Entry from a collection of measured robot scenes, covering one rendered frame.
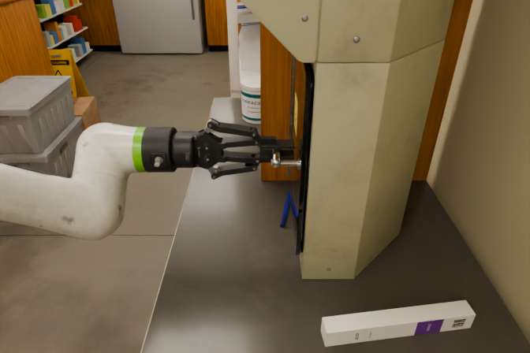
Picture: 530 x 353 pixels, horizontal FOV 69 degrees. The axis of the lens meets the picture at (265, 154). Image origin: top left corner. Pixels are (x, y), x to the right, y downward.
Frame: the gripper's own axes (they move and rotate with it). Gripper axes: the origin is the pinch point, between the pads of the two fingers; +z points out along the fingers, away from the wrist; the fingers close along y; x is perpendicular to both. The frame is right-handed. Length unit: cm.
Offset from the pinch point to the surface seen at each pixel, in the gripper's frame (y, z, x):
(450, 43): 16, 43, 25
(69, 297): -117, -99, 67
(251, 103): -14, -7, 65
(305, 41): 24.0, 3.4, -12.1
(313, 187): -2.3, 6.3, -10.8
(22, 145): -73, -155, 149
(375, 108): 13.4, 15.3, -11.6
